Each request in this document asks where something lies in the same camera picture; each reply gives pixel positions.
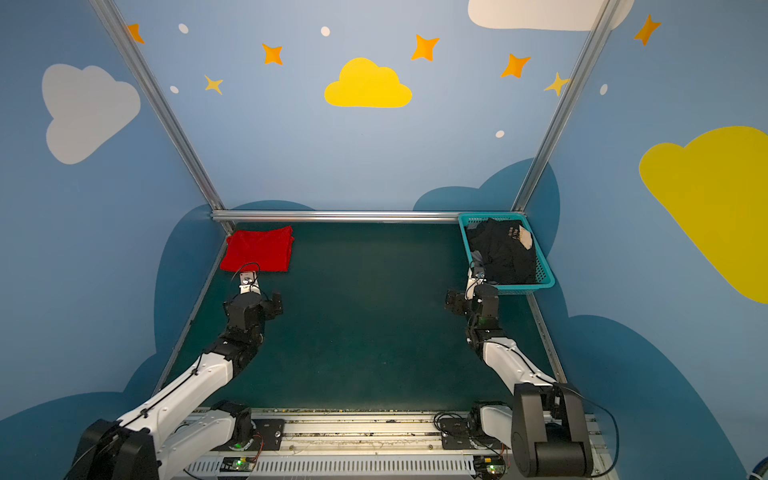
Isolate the red t-shirt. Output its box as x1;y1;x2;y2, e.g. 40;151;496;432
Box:
220;226;294;272

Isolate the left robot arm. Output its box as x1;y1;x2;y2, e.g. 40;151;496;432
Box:
65;287;284;479

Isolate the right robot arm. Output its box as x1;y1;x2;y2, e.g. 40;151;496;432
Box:
445;283;594;478

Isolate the black t-shirt in basket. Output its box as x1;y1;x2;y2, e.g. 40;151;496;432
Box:
465;218;537;285

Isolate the teal plastic basket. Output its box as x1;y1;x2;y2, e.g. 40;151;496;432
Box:
458;212;555;295

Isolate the left green circuit board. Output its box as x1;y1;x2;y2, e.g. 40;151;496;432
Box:
219;457;257;473

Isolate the green circuit board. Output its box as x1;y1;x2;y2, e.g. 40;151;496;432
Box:
472;455;507;480
219;457;257;473

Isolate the right green circuit board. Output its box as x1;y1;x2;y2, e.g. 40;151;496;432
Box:
472;455;507;480

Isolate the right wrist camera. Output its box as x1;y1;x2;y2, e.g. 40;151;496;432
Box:
464;262;486;300

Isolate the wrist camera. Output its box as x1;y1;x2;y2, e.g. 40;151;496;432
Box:
239;271;261;295
464;262;486;300

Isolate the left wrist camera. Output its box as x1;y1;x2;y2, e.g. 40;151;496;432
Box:
239;271;261;295

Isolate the left side aluminium rail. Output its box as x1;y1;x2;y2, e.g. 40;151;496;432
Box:
153;219;232;392

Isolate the aluminium rail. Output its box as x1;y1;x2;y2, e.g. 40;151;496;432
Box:
526;293;567;383
153;219;232;392

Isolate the back aluminium frame bar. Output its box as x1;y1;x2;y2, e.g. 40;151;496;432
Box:
211;210;460;224

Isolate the right side aluminium rail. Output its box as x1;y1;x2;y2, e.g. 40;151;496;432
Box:
526;293;567;383

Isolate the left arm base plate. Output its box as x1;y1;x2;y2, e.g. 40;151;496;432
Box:
215;418;286;452

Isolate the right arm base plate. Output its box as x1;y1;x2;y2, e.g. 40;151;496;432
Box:
433;416;505;451

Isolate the front aluminium rail frame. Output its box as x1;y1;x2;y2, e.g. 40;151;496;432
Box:
155;409;619;480

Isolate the right aluminium corner post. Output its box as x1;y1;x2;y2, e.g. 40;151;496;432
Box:
511;0;622;213

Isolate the aluminium corner post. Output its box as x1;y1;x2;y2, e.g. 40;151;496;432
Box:
511;0;622;213
89;0;225;210

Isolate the left aluminium corner post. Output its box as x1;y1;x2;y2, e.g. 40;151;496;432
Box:
89;0;225;210

